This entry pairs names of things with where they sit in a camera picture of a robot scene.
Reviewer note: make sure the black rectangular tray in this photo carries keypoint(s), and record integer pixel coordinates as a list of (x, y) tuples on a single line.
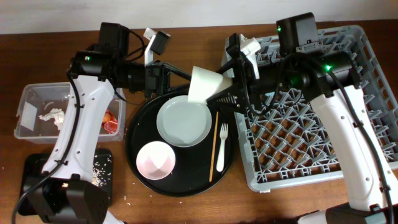
[(34, 163)]

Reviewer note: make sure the white plastic fork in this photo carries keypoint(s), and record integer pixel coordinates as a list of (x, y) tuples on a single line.
[(223, 137)]

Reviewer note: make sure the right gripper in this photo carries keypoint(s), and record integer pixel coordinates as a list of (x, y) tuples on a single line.
[(247, 81)]

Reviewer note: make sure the wooden chopstick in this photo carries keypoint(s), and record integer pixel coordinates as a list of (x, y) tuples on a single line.
[(213, 147)]

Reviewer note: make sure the white tissue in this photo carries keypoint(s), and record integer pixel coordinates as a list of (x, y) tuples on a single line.
[(57, 114)]

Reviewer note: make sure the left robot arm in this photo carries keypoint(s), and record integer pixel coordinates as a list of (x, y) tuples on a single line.
[(64, 192)]

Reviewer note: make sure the orange carrot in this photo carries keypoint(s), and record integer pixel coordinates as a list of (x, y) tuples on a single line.
[(106, 118)]

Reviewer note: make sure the white cup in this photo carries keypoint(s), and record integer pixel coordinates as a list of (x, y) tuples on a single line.
[(205, 83)]

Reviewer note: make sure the light grey plate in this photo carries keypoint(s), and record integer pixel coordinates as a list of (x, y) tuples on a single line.
[(183, 124)]

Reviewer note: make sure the food scraps and rice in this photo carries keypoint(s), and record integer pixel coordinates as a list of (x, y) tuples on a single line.
[(100, 176)]

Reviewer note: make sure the red snack wrapper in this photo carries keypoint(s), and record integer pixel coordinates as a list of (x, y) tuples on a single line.
[(111, 126)]

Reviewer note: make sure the grey dishwasher rack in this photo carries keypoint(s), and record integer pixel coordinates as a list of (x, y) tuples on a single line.
[(290, 146)]

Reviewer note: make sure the pink bowl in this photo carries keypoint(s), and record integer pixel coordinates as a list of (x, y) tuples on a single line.
[(155, 160)]

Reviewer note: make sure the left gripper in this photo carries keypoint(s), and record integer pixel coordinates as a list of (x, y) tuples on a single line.
[(160, 82)]

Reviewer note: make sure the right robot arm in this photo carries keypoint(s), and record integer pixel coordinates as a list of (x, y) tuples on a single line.
[(330, 83)]

